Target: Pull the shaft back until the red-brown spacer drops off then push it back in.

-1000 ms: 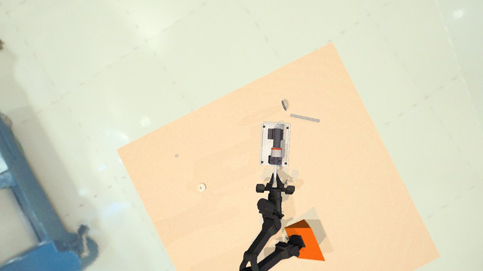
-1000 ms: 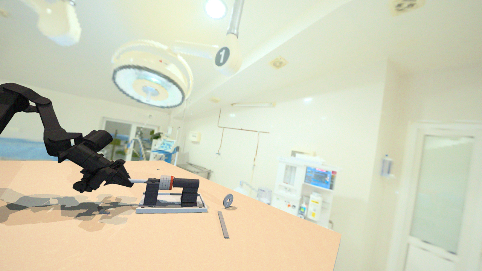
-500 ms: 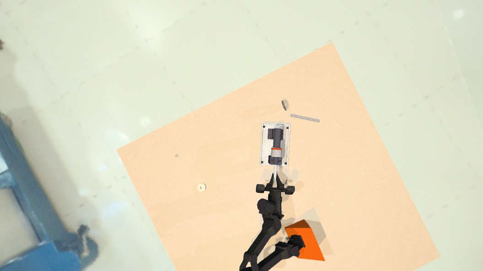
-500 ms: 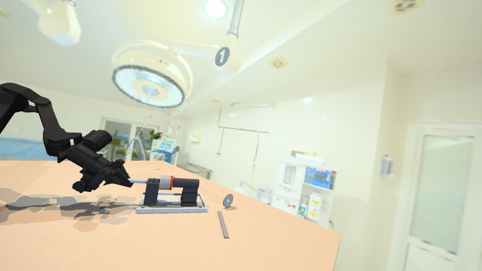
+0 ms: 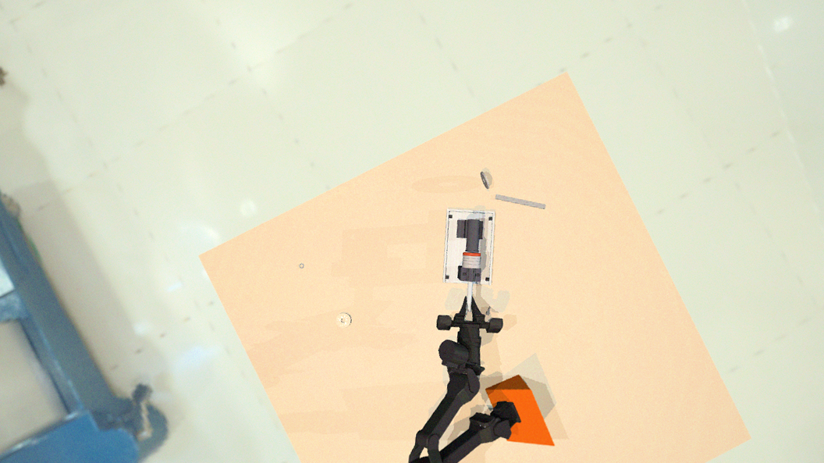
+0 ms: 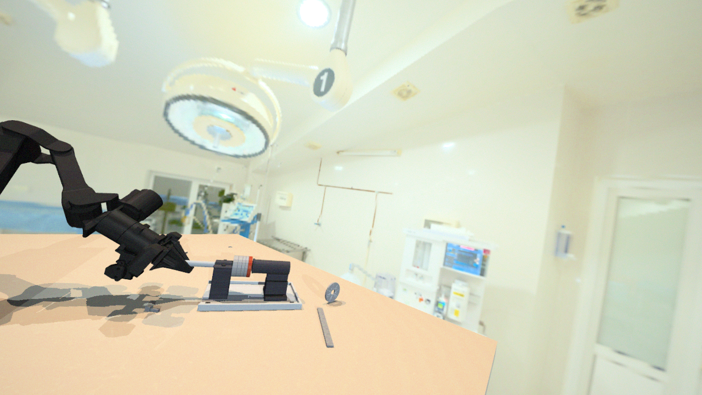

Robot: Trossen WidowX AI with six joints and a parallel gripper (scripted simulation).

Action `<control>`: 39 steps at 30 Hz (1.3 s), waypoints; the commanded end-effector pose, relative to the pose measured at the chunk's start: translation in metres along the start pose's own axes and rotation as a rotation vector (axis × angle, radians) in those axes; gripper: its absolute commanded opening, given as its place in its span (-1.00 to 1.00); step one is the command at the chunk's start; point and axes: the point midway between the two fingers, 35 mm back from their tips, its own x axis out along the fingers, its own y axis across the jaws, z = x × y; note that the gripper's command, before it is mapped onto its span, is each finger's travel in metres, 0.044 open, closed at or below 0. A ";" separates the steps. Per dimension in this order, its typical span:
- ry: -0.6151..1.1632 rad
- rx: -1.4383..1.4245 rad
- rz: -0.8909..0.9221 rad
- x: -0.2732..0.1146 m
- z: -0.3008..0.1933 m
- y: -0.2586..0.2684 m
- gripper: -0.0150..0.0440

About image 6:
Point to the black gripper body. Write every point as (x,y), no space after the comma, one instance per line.
(146,244)

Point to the grey flat bar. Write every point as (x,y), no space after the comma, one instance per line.
(324,326)

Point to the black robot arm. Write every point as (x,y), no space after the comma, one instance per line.
(20,143)

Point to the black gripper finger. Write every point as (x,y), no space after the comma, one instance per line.
(173,260)
(180,249)

